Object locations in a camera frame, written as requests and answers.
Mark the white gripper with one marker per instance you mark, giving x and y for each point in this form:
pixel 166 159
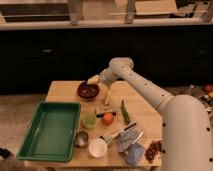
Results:
pixel 106 77

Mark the dark red bowl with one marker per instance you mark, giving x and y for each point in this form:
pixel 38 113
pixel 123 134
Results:
pixel 87 91

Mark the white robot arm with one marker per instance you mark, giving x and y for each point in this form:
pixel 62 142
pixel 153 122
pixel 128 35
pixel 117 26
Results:
pixel 186 131

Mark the green plastic tray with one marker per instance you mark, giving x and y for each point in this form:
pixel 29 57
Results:
pixel 51 133

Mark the wooden brush block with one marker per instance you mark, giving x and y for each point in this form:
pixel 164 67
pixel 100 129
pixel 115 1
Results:
pixel 101 110

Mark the orange fruit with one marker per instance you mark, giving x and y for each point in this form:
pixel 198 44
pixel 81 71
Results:
pixel 107 119

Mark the green plastic cup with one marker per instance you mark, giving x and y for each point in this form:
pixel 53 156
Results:
pixel 89 122

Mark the green pepper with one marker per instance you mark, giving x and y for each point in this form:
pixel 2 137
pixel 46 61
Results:
pixel 125 113

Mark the wooden table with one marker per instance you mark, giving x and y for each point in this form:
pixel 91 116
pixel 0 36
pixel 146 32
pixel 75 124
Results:
pixel 148 121

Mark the metal cup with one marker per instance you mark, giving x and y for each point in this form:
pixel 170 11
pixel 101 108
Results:
pixel 82 139

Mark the grey cloth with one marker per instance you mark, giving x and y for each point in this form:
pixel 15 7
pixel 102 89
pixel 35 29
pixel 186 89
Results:
pixel 125 139

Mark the red grapes bunch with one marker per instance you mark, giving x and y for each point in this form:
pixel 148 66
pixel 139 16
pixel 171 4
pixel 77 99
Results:
pixel 154 148

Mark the metal spatula black handle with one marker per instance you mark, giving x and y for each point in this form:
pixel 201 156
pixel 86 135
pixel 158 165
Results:
pixel 109 138

